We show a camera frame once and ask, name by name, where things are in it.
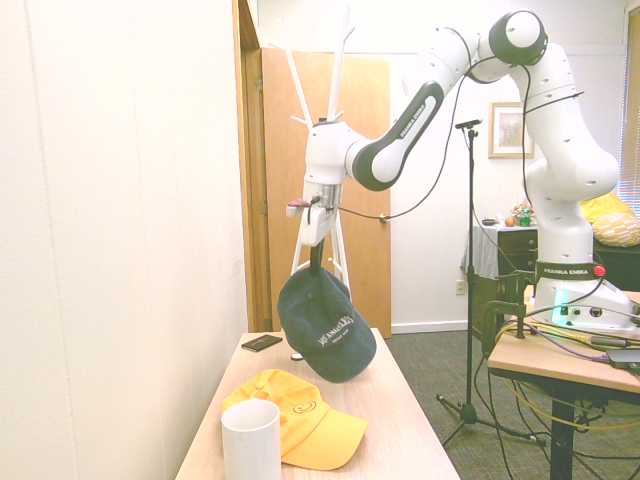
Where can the yellow patterned cushion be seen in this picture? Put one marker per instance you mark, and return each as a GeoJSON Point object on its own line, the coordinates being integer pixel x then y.
{"type": "Point", "coordinates": [617, 229]}

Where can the white cylindrical mug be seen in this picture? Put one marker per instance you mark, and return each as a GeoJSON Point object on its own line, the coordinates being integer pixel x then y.
{"type": "Point", "coordinates": [251, 445]}

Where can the plain yellow pillow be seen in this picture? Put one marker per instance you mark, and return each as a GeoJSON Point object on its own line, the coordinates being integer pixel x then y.
{"type": "Point", "coordinates": [602, 205]}

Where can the wooden door frame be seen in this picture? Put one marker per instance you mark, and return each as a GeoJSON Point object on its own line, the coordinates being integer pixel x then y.
{"type": "Point", "coordinates": [250, 200]}

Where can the black tripod stand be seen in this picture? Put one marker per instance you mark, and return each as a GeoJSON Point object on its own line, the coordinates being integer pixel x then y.
{"type": "Point", "coordinates": [470, 300]}

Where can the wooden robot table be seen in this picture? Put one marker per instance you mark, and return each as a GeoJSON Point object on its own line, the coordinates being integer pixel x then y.
{"type": "Point", "coordinates": [545, 362]}

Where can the green can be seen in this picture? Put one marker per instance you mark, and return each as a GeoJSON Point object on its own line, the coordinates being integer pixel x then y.
{"type": "Point", "coordinates": [526, 218]}

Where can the brass door knob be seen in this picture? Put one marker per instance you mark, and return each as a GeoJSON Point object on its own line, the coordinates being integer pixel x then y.
{"type": "Point", "coordinates": [384, 218]}

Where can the black flat device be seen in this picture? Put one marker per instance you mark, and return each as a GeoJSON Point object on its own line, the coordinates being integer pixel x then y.
{"type": "Point", "coordinates": [624, 357]}

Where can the gray cloth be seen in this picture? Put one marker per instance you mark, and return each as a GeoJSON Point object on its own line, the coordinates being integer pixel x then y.
{"type": "Point", "coordinates": [480, 250]}

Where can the brown wooden door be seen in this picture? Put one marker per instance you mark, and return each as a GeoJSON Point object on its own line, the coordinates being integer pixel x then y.
{"type": "Point", "coordinates": [370, 100]}

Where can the yellow smiley baseball cap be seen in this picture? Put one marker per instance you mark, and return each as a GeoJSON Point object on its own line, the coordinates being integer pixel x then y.
{"type": "Point", "coordinates": [310, 425]}

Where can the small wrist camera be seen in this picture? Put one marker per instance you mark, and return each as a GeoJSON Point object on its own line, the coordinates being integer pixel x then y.
{"type": "Point", "coordinates": [296, 207]}

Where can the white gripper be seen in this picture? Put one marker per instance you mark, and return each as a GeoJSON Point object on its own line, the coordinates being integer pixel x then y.
{"type": "Point", "coordinates": [320, 222]}

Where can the framed wall picture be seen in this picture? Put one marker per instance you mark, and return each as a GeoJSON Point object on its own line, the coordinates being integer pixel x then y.
{"type": "Point", "coordinates": [505, 130]}

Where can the black camera bar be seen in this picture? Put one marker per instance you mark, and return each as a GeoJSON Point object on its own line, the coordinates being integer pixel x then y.
{"type": "Point", "coordinates": [468, 123]}

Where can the window blinds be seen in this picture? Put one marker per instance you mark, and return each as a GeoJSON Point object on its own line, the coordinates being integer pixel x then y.
{"type": "Point", "coordinates": [632, 100]}

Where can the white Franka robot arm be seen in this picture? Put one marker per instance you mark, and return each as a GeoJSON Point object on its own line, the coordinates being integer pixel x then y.
{"type": "Point", "coordinates": [560, 165]}

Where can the dark wooden dresser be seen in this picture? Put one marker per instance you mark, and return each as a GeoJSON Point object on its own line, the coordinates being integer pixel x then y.
{"type": "Point", "coordinates": [517, 250]}

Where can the white wall outlet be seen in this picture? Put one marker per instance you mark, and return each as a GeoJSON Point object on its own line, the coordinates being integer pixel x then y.
{"type": "Point", "coordinates": [460, 288]}

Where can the orange fruit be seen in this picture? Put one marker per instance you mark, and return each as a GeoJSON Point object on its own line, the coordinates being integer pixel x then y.
{"type": "Point", "coordinates": [509, 222]}

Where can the navy blue baseball cap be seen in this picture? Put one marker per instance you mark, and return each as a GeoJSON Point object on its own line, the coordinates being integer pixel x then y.
{"type": "Point", "coordinates": [325, 325]}

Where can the white wooden coat rack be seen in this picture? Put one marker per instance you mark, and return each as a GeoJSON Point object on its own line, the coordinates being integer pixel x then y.
{"type": "Point", "coordinates": [336, 75]}

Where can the decorative flower figurine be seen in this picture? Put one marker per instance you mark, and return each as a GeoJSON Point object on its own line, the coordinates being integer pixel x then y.
{"type": "Point", "coordinates": [522, 207]}

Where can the black metal clamp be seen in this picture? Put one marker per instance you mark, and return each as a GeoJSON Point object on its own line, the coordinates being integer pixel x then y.
{"type": "Point", "coordinates": [500, 305]}

